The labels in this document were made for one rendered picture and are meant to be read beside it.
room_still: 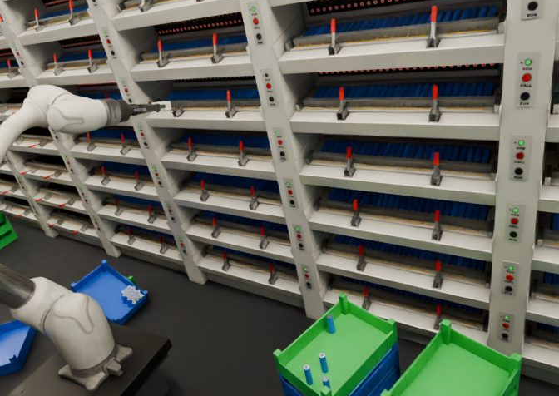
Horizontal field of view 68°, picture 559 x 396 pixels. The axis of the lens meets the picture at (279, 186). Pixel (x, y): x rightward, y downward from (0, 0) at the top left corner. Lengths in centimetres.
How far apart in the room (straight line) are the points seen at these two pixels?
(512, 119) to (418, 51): 28
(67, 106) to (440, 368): 128
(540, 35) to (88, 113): 120
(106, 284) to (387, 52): 176
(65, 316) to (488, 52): 138
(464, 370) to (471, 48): 81
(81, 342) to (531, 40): 147
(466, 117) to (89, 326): 127
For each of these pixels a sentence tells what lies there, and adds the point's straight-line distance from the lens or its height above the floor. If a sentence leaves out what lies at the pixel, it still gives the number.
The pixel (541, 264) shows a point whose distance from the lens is 135.
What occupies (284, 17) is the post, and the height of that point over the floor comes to 120.
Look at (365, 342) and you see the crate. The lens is 133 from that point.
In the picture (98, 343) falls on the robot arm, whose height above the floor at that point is 38.
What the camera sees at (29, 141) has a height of 72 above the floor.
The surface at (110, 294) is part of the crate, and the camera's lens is 230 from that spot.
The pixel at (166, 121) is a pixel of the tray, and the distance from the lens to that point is 174.
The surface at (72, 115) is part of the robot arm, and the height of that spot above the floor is 107.
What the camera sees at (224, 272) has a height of 13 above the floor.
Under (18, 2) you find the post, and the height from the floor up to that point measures 142.
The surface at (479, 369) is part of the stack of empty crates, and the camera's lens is 129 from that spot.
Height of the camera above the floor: 133
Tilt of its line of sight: 27 degrees down
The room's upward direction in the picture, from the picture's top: 12 degrees counter-clockwise
